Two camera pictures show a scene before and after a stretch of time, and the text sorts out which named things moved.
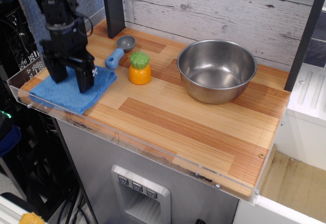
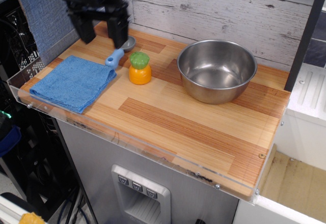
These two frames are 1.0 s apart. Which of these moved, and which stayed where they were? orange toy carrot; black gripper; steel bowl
Moved: black gripper
Stayed: orange toy carrot; steel bowl
